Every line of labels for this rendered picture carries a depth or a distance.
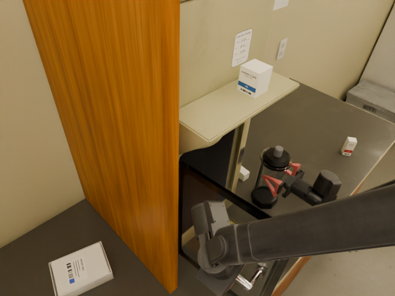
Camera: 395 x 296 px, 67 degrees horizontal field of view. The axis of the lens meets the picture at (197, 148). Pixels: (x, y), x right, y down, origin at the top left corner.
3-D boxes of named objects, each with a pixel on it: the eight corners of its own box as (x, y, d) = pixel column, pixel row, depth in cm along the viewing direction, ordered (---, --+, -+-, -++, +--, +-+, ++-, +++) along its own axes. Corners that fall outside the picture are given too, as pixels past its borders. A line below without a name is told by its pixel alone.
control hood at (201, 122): (167, 150, 67) (166, 113, 60) (255, 98, 84) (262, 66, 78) (204, 179, 61) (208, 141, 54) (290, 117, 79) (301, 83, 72)
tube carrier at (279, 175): (244, 197, 117) (254, 157, 102) (260, 182, 123) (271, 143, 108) (267, 213, 111) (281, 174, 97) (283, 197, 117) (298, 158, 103)
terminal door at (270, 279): (176, 249, 95) (177, 157, 68) (260, 317, 81) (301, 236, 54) (174, 251, 94) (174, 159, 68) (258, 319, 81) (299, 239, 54)
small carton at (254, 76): (236, 89, 68) (240, 64, 64) (250, 82, 71) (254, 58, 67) (254, 98, 66) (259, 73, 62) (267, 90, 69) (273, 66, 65)
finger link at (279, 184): (260, 172, 101) (284, 188, 97) (273, 162, 105) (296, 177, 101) (257, 185, 106) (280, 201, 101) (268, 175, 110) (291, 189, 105)
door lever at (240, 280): (228, 253, 73) (230, 247, 72) (262, 278, 69) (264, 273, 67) (215, 269, 70) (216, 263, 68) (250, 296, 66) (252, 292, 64)
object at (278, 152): (256, 161, 104) (260, 147, 100) (271, 149, 109) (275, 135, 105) (278, 175, 99) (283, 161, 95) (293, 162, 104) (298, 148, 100)
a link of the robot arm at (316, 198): (318, 214, 96) (325, 207, 100) (328, 198, 93) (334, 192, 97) (299, 202, 100) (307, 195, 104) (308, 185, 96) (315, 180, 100)
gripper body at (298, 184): (284, 183, 98) (304, 196, 95) (300, 168, 104) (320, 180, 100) (280, 195, 103) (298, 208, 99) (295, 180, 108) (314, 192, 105)
